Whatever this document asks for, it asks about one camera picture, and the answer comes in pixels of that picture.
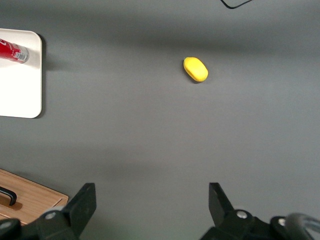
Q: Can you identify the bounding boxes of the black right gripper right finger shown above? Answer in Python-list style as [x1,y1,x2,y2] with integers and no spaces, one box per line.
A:
[199,182,256,240]

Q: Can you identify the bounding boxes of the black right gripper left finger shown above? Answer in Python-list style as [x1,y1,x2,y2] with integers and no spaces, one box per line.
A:
[34,182,97,240]

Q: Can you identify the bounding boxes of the white rectangular tray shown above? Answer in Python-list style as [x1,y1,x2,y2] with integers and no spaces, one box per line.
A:
[0,28,43,119]

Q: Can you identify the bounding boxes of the wooden drawer front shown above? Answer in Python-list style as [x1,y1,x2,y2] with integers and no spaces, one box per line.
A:
[0,173,65,225]

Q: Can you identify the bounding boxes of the wooden drawer cabinet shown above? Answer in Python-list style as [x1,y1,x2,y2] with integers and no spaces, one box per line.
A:
[0,167,70,227]

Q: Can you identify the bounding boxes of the yellow oval sponge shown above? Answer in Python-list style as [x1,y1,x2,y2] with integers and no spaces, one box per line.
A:
[183,56,209,84]

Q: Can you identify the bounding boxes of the small red cup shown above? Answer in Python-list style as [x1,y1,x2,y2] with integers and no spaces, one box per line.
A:
[0,37,30,65]

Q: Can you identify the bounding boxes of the black drawer handle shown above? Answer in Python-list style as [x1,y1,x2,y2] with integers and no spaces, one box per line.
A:
[0,186,18,206]

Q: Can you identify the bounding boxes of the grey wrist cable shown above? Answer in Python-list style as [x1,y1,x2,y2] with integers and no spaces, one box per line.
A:
[284,212,320,240]

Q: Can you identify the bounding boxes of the black cable on table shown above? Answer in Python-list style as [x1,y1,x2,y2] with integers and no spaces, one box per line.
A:
[219,0,253,10]

